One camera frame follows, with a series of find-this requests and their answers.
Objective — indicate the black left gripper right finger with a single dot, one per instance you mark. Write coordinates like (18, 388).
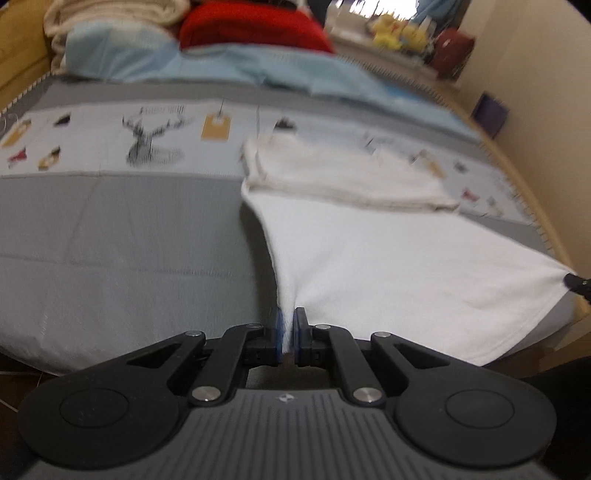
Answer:
(456, 412)

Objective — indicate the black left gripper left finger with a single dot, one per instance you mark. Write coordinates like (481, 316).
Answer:
(122, 410)

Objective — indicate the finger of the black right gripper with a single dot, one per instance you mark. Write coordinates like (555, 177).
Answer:
(578, 285)

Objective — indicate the white cloth garment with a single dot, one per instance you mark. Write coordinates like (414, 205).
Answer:
(369, 242)

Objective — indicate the grey patterned bed sheet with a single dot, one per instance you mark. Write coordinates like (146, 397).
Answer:
(115, 221)

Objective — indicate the purple box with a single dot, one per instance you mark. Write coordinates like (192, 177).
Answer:
(490, 113)

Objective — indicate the yellow plush toy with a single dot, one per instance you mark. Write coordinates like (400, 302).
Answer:
(415, 39)
(386, 31)

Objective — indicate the light blue blanket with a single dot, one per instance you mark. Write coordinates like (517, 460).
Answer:
(125, 51)

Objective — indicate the red pillow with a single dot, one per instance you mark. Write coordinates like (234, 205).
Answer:
(267, 23)

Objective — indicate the cream folded blanket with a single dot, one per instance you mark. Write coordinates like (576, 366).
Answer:
(62, 16)

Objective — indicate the wooden bed frame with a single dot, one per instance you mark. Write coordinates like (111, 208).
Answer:
(517, 175)

